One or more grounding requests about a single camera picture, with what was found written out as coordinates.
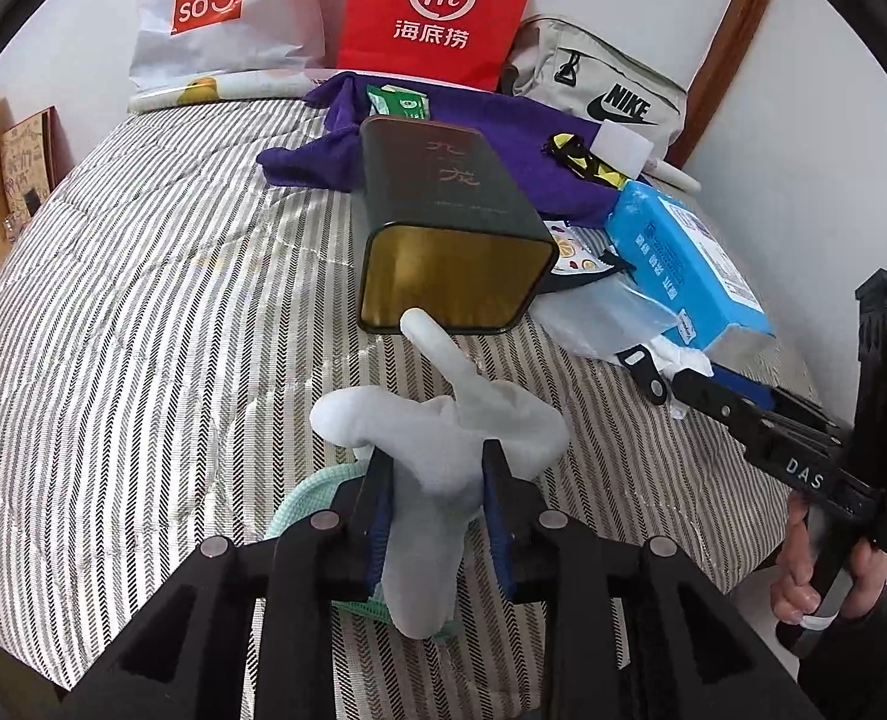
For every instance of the striped mattress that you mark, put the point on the striped mattress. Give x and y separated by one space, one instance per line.
151 315

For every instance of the red paper bag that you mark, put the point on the red paper bag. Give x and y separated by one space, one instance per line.
436 7

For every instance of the yellow black pouch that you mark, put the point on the yellow black pouch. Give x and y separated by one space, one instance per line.
586 161

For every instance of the person's right hand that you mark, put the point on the person's right hand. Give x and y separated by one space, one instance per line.
796 562

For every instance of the clear plastic bag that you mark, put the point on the clear plastic bag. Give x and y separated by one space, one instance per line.
601 315

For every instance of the purple towel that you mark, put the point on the purple towel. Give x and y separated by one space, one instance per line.
488 135

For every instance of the white plastic shopping bag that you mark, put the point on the white plastic shopping bag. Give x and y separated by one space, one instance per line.
211 15

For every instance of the green tissue packet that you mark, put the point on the green tissue packet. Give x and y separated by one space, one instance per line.
398 101

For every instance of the grey waist bag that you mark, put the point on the grey waist bag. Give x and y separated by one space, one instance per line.
608 90

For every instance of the blue tissue pack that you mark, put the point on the blue tissue pack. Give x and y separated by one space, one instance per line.
683 262

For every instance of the person's right forearm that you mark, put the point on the person's right forearm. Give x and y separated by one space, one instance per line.
878 660

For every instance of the brown wooden frame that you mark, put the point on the brown wooden frame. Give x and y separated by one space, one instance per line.
743 15

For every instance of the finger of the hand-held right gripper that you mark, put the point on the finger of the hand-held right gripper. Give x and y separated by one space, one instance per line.
803 412
725 409

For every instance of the rolled printed paper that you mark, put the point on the rolled printed paper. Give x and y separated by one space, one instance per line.
188 94

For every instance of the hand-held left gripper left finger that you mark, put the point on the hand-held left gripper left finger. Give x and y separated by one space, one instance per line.
374 555

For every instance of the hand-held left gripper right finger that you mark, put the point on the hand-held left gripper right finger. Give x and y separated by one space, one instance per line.
502 547

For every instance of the dark tin box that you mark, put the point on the dark tin box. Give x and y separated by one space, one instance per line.
443 225

